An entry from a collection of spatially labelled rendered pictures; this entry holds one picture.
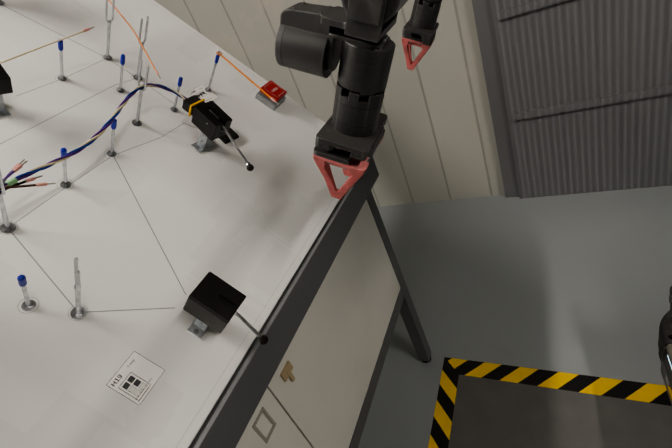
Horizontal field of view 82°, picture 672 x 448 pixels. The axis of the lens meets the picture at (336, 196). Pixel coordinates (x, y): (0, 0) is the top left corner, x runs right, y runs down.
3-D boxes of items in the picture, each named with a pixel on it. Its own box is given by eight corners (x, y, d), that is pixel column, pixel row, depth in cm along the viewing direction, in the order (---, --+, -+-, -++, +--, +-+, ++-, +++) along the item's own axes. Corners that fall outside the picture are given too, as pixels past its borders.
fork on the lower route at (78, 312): (87, 317, 52) (88, 270, 42) (71, 321, 51) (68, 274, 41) (85, 304, 52) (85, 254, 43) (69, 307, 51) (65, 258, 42)
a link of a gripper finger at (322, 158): (306, 199, 51) (313, 139, 45) (325, 170, 57) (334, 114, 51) (354, 215, 50) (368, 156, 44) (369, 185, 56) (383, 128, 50)
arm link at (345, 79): (390, 45, 38) (402, 30, 42) (326, 28, 39) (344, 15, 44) (377, 108, 43) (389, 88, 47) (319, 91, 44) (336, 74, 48)
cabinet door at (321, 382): (403, 287, 122) (364, 185, 103) (341, 481, 82) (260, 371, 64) (395, 287, 123) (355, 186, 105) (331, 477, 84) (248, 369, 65)
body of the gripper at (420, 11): (400, 36, 83) (409, -1, 78) (409, 24, 91) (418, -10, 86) (430, 43, 82) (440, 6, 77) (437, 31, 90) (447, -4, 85)
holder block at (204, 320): (245, 370, 57) (266, 349, 50) (175, 323, 56) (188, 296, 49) (261, 343, 60) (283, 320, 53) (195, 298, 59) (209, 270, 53)
